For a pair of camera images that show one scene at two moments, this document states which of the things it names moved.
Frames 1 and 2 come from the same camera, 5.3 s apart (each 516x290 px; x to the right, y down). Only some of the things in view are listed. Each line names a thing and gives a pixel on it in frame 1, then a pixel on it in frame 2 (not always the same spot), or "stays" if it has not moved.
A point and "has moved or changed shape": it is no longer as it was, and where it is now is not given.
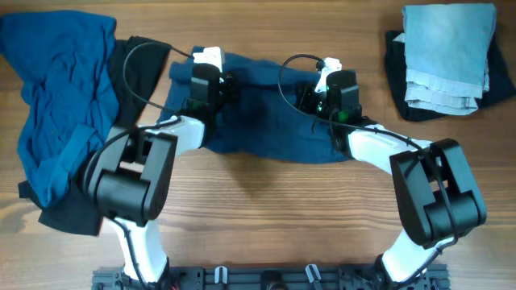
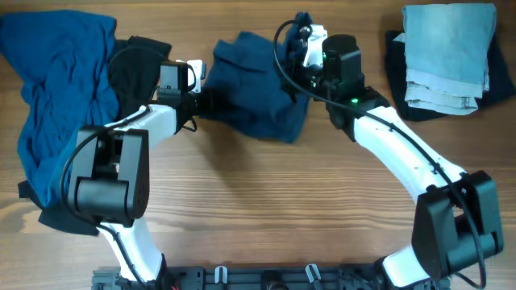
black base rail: x=270 y=278 stays
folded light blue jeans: x=447 y=51 stays
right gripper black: x=305 y=97 -> x=297 y=80
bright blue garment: x=64 y=62 stays
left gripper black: x=229 y=86 -> x=202 y=105
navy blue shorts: x=269 y=125 has moved or changed shape
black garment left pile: x=138 y=64 stays
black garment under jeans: x=501 y=84 stays
